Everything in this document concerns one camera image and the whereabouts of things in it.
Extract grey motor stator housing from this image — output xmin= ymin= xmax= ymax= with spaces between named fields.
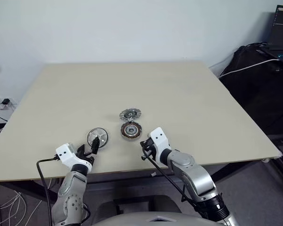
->
xmin=120 ymin=122 xmax=142 ymax=142

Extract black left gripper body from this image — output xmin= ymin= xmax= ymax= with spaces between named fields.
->
xmin=69 ymin=143 xmax=96 ymax=167

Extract white floor cables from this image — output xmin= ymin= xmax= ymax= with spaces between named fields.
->
xmin=0 ymin=181 xmax=29 ymax=226

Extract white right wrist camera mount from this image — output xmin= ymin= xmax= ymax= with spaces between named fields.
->
xmin=149 ymin=127 xmax=172 ymax=165

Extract white power strip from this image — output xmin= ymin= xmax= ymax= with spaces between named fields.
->
xmin=0 ymin=97 xmax=17 ymax=111

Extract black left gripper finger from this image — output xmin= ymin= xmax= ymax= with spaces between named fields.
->
xmin=76 ymin=145 xmax=86 ymax=158
xmin=91 ymin=137 xmax=100 ymax=156

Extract black bag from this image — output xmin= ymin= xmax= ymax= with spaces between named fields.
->
xmin=218 ymin=44 xmax=283 ymax=136

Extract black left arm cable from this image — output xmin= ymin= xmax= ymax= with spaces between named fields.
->
xmin=36 ymin=154 xmax=61 ymax=212

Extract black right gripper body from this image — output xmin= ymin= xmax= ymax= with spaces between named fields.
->
xmin=141 ymin=137 xmax=157 ymax=161

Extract silver motor end cover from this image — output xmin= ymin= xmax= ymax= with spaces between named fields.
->
xmin=119 ymin=107 xmax=139 ymax=122

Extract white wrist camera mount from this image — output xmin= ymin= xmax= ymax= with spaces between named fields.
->
xmin=55 ymin=143 xmax=93 ymax=174
xmin=149 ymin=127 xmax=172 ymax=165

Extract silver rotor with black rim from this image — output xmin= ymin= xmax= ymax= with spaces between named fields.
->
xmin=86 ymin=127 xmax=109 ymax=149

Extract white cable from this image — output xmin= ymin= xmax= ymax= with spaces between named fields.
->
xmin=218 ymin=58 xmax=281 ymax=78

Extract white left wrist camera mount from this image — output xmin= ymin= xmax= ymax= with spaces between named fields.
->
xmin=55 ymin=143 xmax=93 ymax=174

